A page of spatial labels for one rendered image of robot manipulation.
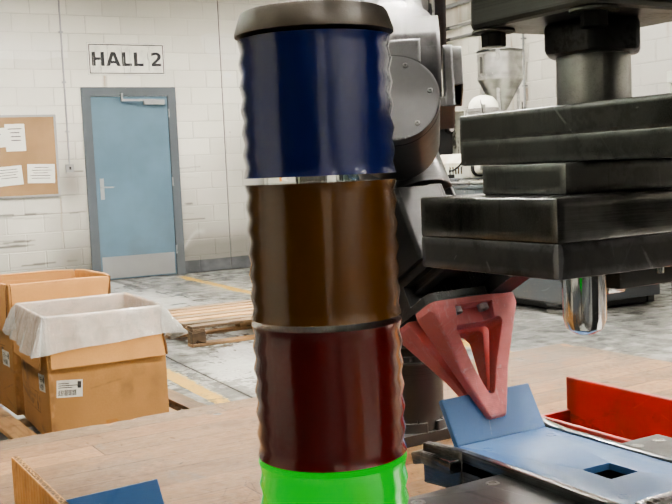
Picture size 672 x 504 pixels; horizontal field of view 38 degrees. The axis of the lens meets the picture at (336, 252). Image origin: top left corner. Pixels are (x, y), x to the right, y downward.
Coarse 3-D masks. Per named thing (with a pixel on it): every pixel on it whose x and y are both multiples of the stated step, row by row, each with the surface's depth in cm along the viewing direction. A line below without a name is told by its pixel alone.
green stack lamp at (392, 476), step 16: (384, 464) 24; (400, 464) 24; (272, 480) 24; (288, 480) 24; (304, 480) 23; (320, 480) 23; (336, 480) 23; (352, 480) 23; (368, 480) 24; (384, 480) 24; (400, 480) 24; (272, 496) 24; (288, 496) 24; (304, 496) 23; (320, 496) 23; (336, 496) 23; (352, 496) 23; (368, 496) 24; (384, 496) 24; (400, 496) 24
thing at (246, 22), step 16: (304, 0) 22; (320, 0) 22; (336, 0) 23; (352, 0) 23; (240, 16) 24; (256, 16) 23; (272, 16) 23; (288, 16) 22; (304, 16) 22; (320, 16) 22; (336, 16) 22; (352, 16) 23; (368, 16) 23; (384, 16) 23; (240, 32) 23; (256, 32) 23
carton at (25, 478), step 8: (16, 456) 68; (16, 464) 66; (24, 464) 66; (16, 472) 67; (24, 472) 65; (32, 472) 64; (16, 480) 67; (24, 480) 65; (32, 480) 63; (40, 480) 62; (16, 488) 67; (24, 488) 65; (32, 488) 63; (40, 488) 61; (48, 488) 60; (16, 496) 67; (24, 496) 65; (32, 496) 63; (40, 496) 61; (48, 496) 60; (56, 496) 59
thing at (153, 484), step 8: (152, 480) 68; (120, 488) 66; (128, 488) 67; (136, 488) 67; (144, 488) 67; (152, 488) 67; (80, 496) 65; (88, 496) 65; (96, 496) 65; (104, 496) 66; (112, 496) 66; (120, 496) 66; (128, 496) 66; (136, 496) 67; (144, 496) 67; (152, 496) 67; (160, 496) 67
